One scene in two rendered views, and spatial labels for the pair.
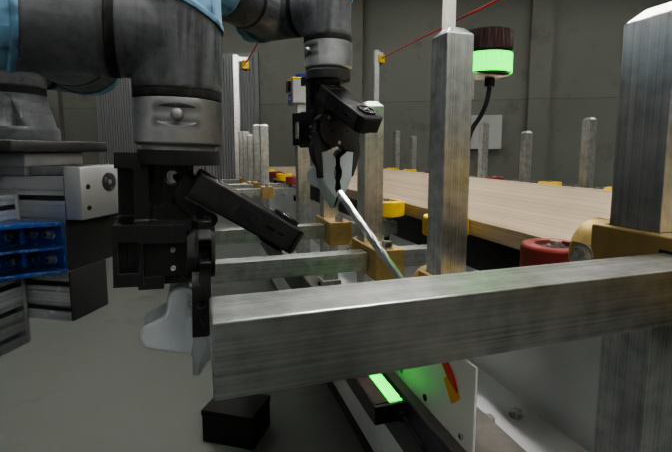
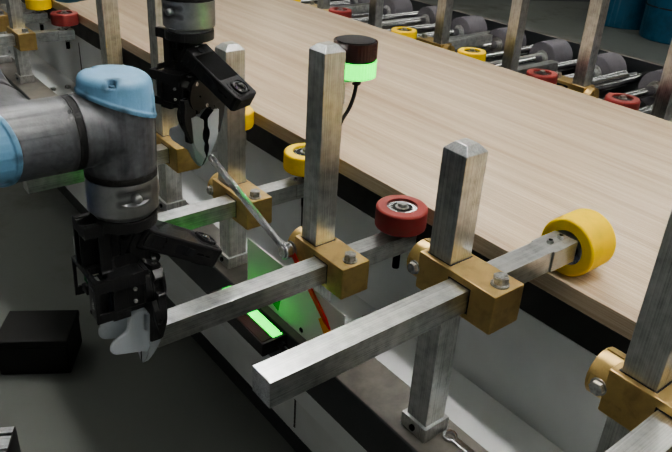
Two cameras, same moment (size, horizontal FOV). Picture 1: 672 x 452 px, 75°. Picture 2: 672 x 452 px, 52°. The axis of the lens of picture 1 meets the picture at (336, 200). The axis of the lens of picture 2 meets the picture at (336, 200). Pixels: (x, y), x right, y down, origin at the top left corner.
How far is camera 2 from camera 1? 0.50 m
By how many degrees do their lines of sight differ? 29
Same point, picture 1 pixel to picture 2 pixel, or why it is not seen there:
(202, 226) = (154, 267)
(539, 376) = (385, 288)
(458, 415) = not seen: hidden behind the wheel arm
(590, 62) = not seen: outside the picture
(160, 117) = (123, 202)
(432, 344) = (346, 364)
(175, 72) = (134, 169)
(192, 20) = (144, 127)
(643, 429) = (436, 355)
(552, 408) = not seen: hidden behind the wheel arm
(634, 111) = (444, 198)
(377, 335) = (326, 367)
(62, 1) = (51, 140)
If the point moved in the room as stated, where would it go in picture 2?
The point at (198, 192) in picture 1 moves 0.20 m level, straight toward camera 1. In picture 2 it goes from (148, 243) to (243, 338)
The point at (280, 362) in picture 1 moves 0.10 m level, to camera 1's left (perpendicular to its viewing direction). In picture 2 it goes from (292, 388) to (181, 412)
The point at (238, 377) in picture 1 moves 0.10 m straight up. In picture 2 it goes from (278, 398) to (280, 307)
